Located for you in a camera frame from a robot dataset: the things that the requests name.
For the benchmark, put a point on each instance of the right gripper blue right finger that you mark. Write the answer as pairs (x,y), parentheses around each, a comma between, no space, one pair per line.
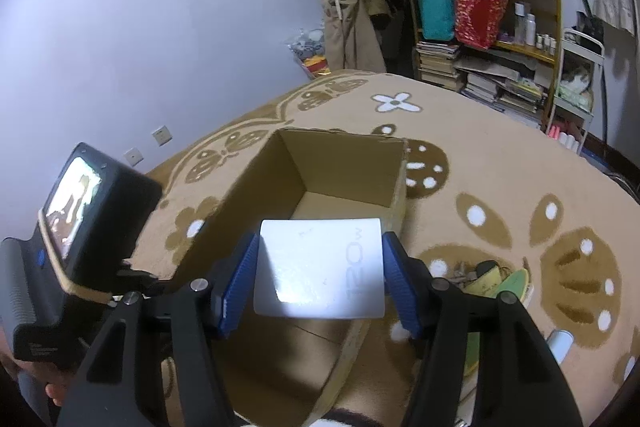
(519,382)

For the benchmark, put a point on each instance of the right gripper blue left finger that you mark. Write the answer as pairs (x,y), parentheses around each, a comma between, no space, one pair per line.
(119,382)

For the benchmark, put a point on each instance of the light blue cylinder device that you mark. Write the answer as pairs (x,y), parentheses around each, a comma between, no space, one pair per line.
(559,342)

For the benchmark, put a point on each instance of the cardboard box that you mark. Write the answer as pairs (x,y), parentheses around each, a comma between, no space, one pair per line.
(318,202)

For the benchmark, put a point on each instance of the black key bunch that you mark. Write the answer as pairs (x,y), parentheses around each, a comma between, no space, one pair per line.
(463,274)

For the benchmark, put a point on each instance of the white square power adapter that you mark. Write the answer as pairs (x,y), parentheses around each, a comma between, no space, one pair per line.
(320,269)

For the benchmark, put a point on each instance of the yellow green card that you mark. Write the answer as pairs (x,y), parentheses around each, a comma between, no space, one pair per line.
(487,282)

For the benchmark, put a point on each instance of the white rolling cart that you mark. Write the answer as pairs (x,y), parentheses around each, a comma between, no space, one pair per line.
(579,65)

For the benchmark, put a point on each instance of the stack of books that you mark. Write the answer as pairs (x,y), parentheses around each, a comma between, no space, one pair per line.
(435,63)

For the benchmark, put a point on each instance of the colourful snack bag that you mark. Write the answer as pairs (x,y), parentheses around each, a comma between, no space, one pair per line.
(310,52)

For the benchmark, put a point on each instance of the wooden bookshelf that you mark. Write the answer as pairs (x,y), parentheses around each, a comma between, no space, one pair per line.
(501,53)

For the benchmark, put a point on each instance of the red gift bag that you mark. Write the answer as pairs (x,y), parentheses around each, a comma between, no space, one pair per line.
(478,21)

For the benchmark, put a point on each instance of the teal storage bag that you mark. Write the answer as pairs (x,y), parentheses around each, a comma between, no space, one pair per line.
(437,18)

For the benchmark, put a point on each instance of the tan hanging coat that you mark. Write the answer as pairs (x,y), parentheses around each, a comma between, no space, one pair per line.
(349,37)

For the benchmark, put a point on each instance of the wall socket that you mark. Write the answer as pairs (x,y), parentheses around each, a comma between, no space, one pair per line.
(133,156)
(162,135)

